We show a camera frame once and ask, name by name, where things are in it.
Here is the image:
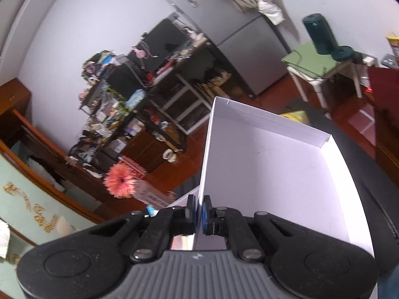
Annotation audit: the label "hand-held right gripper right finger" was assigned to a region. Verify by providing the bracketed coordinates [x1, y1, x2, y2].
[202, 195, 310, 262]

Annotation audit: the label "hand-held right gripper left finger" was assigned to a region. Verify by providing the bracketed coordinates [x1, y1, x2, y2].
[89, 195, 198, 261]

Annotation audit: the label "white storage box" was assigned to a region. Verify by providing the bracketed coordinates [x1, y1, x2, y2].
[169, 185, 201, 209]

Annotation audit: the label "white box lid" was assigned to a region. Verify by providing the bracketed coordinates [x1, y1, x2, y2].
[199, 96, 375, 257]

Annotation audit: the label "small white flower pot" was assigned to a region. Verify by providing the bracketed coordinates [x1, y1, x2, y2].
[162, 149, 178, 164]

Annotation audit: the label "red sign boards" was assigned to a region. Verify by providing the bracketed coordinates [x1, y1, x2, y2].
[119, 155, 148, 179]

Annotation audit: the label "pink gerbera flower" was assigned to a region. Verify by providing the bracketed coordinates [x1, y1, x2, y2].
[103, 163, 138, 199]

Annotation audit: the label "white drawer unit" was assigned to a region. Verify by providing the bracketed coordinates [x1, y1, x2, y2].
[161, 73, 213, 135]

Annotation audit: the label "light blue tissue pack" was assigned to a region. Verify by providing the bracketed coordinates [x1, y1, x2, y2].
[124, 88, 148, 110]

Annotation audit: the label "yellow tissue pack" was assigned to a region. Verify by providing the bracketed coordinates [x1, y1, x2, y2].
[278, 109, 310, 124]

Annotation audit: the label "cluttered metal shelf rack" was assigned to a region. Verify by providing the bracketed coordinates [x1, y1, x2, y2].
[76, 50, 147, 169]

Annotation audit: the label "black computer tower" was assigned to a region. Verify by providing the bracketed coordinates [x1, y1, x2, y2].
[105, 63, 144, 101]

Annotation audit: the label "dark computer desk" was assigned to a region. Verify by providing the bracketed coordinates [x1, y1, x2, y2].
[137, 39, 233, 154]

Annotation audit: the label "pink headphones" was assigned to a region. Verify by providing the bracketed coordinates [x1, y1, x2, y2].
[131, 46, 160, 70]

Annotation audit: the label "black computer monitor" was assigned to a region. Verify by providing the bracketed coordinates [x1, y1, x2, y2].
[141, 18, 191, 73]

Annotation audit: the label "silver refrigerator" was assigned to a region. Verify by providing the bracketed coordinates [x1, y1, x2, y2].
[149, 0, 291, 98]

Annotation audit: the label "green folding stool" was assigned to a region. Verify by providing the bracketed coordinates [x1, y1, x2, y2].
[281, 41, 364, 119]

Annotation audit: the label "dark green round base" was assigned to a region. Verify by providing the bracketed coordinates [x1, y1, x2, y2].
[331, 46, 353, 62]

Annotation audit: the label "dark green cylinder appliance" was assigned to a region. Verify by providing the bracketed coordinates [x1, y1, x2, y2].
[301, 13, 339, 56]

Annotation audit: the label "dark red cloth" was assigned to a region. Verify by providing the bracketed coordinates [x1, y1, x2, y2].
[367, 65, 399, 170]

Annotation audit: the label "white curtain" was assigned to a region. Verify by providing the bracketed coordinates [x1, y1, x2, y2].
[246, 0, 286, 25]

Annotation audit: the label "yellow snack cup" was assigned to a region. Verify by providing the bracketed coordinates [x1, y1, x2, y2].
[386, 34, 399, 57]

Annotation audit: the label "wooden door frame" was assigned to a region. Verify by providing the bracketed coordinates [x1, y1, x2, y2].
[0, 79, 108, 225]

